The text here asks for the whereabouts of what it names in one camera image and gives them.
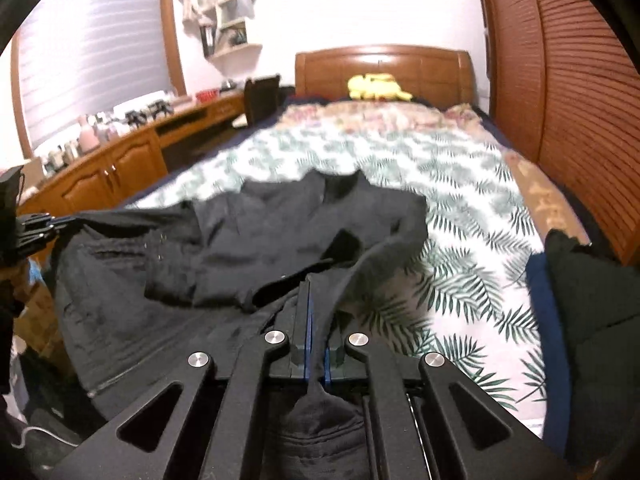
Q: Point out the black zip jacket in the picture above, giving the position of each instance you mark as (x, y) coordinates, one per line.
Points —
(225, 240)

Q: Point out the yellow plush toy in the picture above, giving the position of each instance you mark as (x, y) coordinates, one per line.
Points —
(377, 87)

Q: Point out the cluster of small bottles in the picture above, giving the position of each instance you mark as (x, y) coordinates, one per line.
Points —
(60, 155)

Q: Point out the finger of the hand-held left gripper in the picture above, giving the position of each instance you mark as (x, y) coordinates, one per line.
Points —
(42, 221)
(37, 241)

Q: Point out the pink thermos jug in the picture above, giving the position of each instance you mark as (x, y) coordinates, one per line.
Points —
(88, 135)

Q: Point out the black bottle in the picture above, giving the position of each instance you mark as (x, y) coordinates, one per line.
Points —
(207, 40)

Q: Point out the pile of black clothes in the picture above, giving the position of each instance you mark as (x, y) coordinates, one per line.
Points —
(595, 340)

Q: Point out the dark chair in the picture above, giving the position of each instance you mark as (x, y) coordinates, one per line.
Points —
(262, 100)

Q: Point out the wooden desk with cabinets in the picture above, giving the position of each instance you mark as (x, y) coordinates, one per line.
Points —
(125, 160)

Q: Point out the red basket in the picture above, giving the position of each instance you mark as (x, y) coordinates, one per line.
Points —
(207, 95)

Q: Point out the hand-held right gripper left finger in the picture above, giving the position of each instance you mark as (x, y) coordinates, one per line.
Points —
(250, 385)

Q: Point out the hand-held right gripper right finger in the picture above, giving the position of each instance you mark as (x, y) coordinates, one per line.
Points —
(400, 410)

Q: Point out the floral blanket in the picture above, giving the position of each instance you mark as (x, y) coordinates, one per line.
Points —
(375, 115)

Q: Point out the wooden louvred wardrobe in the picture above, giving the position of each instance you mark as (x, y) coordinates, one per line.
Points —
(560, 85)

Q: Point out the leaf print blanket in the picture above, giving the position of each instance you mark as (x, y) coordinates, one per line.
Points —
(475, 260)

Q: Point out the white wall shelf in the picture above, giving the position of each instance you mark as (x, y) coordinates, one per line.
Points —
(235, 25)

